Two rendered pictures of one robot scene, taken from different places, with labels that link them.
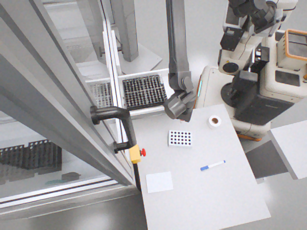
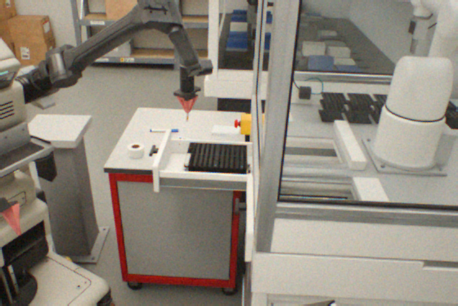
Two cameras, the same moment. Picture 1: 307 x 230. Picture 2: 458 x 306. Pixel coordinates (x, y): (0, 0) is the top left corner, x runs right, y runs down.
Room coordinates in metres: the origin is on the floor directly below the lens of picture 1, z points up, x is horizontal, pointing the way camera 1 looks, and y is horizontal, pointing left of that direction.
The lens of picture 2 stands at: (1.83, 0.40, 1.66)
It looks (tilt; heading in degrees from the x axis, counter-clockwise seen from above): 30 degrees down; 194
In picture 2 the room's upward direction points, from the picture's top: 2 degrees clockwise
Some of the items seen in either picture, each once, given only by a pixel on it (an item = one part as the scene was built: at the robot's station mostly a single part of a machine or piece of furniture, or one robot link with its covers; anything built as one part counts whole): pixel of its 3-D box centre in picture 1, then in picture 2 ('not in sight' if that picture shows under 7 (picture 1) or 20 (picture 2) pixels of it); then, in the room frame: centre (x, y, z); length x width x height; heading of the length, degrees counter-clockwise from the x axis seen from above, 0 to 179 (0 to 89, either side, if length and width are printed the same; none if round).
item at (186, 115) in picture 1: (185, 106); (186, 85); (0.36, -0.13, 1.08); 0.10 x 0.07 x 0.07; 162
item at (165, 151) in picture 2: not in sight; (163, 158); (0.60, -0.15, 0.87); 0.29 x 0.02 x 0.11; 13
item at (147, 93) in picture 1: (144, 93); (217, 162); (0.55, 0.05, 0.87); 0.22 x 0.18 x 0.06; 103
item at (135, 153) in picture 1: (135, 154); (244, 123); (0.21, 0.08, 0.88); 0.07 x 0.05 x 0.07; 13
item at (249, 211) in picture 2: (116, 53); (249, 215); (0.83, 0.23, 0.87); 0.29 x 0.02 x 0.11; 13
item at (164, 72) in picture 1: (143, 94); (218, 163); (0.55, 0.06, 0.86); 0.40 x 0.26 x 0.06; 103
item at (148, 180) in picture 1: (159, 182); (225, 131); (0.09, -0.04, 0.77); 0.13 x 0.09 x 0.02; 99
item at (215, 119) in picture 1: (214, 121); (136, 150); (0.42, -0.35, 0.78); 0.07 x 0.07 x 0.04
